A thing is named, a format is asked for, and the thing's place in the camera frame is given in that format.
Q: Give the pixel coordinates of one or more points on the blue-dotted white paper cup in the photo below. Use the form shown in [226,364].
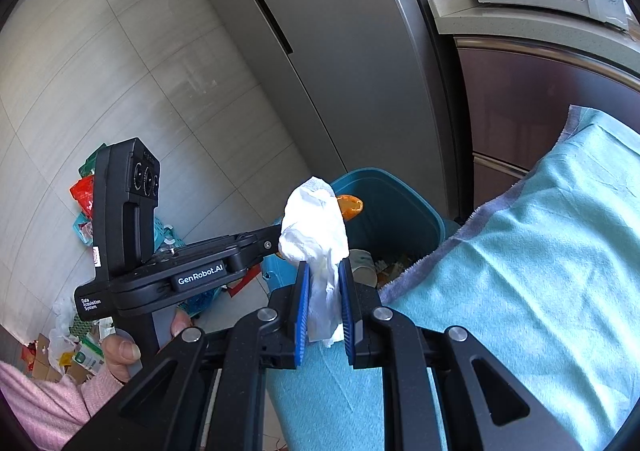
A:
[362,267]

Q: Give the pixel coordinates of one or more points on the printed teal tablecloth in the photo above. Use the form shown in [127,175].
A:
[525,256]

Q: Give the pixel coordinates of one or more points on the pile of colourful snack packets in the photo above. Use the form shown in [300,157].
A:
[82,193]

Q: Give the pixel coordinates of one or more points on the orange peel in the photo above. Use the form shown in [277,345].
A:
[350,205]

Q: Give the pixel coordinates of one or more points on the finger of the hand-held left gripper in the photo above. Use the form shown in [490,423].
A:
[260,246]

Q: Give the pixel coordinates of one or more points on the dark lower cabinets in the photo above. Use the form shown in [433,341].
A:
[525,96]

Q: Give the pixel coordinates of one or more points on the green and white carton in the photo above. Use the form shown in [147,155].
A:
[89,361]

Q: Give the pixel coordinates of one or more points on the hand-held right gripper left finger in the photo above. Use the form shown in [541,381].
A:
[301,311]

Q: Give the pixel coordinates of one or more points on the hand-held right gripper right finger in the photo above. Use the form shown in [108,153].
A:
[346,311]

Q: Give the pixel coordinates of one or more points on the silver refrigerator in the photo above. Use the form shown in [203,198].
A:
[350,56]

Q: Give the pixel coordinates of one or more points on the teal plastic bin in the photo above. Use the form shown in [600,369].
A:
[400,211]

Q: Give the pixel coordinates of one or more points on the brown cardboard scraps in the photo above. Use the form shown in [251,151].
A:
[42,361]

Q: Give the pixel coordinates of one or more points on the person's left hand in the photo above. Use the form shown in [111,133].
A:
[120,351]

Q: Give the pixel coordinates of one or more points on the white tissue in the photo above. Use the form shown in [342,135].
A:
[315,231]

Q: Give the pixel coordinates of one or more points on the crumpled clear plastic bag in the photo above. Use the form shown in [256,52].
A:
[64,321]

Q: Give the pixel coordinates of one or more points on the pale kitchen counter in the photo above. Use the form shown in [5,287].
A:
[525,26]

